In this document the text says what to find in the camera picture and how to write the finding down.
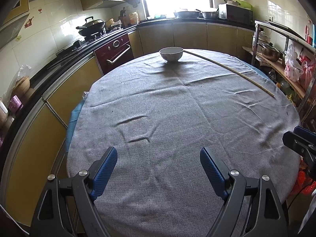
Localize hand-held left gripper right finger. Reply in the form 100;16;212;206
200;147;289;237

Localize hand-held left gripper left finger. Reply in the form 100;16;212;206
29;146;118;237

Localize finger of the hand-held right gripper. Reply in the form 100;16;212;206
283;131;316;168
294;125;316;139

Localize red plastic basket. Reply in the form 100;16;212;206
290;162;316;197

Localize long thin wooden stick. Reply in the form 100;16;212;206
184;50;275;97

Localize pink plastic bag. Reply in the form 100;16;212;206
299;55;316;92

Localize white patterned plastic bag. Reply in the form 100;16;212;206
284;44;304;82

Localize grey tablecloth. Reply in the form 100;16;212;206
66;49;302;237

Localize steel pot with lid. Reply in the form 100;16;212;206
261;42;284;62

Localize black flat tray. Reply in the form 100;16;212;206
268;21;309;40

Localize metal shelf rack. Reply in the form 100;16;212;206
242;20;316;129

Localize purple container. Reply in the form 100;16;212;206
8;95;24;113

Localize beige jar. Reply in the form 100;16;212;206
0;101;9;124

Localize brown clay pot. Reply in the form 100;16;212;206
11;76;30;97

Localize dark red oven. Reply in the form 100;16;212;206
94;33;134;76

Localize white bowl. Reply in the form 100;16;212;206
159;47;184;63

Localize clear plastic bag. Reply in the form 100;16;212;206
16;65;32;79

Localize gas stove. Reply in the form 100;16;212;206
55;33;124;57

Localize microwave oven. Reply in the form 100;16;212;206
218;4;254;25

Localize yellow lower cabinets with counter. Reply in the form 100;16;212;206
0;20;256;228

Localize green plastic basin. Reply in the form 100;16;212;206
232;0;253;10

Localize black wok with lid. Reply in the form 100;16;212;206
76;16;106;37

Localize steel basin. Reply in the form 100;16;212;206
201;11;220;20

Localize dark pan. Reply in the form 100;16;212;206
173;10;201;19

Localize red wall hanging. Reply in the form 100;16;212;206
306;18;314;45

